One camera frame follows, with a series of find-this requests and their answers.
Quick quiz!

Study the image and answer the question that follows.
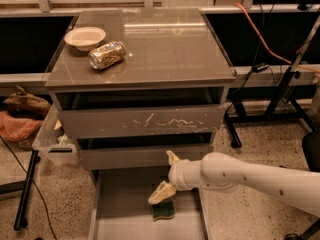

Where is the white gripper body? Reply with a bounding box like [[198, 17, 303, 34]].
[[168, 159, 201, 191]]

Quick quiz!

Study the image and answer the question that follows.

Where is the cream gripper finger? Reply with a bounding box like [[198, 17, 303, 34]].
[[148, 181, 176, 205], [166, 150, 179, 166]]

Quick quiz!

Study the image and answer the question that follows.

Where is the green yellow sponge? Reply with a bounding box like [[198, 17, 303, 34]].
[[152, 201, 175, 221]]

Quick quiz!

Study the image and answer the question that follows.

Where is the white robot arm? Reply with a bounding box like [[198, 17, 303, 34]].
[[148, 150, 320, 217]]

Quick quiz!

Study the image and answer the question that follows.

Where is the grey top drawer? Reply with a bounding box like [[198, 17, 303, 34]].
[[58, 105, 225, 139]]

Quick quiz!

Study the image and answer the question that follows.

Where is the grey open bottom drawer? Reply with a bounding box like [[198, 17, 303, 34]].
[[88, 166, 209, 240]]

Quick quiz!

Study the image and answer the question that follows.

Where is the grey middle drawer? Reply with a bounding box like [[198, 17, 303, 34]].
[[77, 144, 213, 170]]

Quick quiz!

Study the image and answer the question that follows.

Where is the grey drawer cabinet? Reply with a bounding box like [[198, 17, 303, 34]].
[[43, 7, 236, 185]]

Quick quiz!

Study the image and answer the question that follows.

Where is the clear plastic storage bin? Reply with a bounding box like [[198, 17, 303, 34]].
[[32, 105, 78, 165]]

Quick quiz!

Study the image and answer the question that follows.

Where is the crushed gold soda can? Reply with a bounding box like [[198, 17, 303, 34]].
[[88, 41, 126, 70]]

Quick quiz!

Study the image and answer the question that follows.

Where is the black power adapter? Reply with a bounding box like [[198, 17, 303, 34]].
[[252, 63, 269, 73]]

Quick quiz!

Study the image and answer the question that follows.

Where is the black office chair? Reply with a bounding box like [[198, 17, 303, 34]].
[[284, 131, 320, 240]]

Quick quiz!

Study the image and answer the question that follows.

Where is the black table leg stand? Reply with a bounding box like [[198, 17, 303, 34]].
[[14, 150, 39, 231]]

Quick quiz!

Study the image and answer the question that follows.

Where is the white paper bowl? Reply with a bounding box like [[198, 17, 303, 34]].
[[64, 27, 106, 51]]

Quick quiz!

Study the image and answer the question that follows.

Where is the brown bag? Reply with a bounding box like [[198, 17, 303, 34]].
[[3, 86, 51, 120]]

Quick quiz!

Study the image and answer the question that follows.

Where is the orange cloth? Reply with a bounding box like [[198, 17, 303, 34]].
[[0, 111, 43, 142]]

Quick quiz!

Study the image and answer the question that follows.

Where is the black stand frame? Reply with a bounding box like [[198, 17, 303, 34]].
[[224, 16, 320, 148]]

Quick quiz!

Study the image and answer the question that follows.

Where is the orange cable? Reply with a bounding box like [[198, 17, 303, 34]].
[[233, 2, 320, 74]]

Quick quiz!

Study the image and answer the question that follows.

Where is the black floor cable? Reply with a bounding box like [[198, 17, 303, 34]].
[[0, 135, 58, 240]]

